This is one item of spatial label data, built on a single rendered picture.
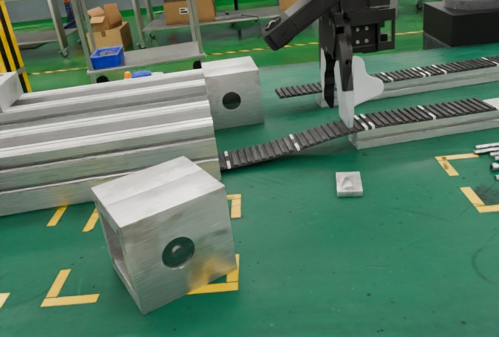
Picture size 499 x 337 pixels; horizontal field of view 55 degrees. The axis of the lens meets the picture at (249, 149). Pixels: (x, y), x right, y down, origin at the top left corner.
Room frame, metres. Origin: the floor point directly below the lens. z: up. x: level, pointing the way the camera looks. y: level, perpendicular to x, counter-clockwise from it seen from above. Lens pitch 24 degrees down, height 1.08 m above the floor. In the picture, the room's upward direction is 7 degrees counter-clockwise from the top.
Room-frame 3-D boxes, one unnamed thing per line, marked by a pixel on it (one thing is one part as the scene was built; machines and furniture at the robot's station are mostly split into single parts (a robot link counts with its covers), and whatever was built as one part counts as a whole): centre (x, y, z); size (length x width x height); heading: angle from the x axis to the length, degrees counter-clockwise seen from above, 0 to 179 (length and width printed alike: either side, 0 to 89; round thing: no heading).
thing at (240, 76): (0.83, 0.02, 0.83); 0.12 x 0.09 x 0.10; 5
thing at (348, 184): (0.52, -0.12, 0.78); 0.05 x 0.03 x 0.01; 170
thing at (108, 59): (3.88, 0.78, 0.50); 1.03 x 0.55 x 1.01; 99
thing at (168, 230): (0.41, 0.10, 0.83); 0.11 x 0.10 x 0.10; 29
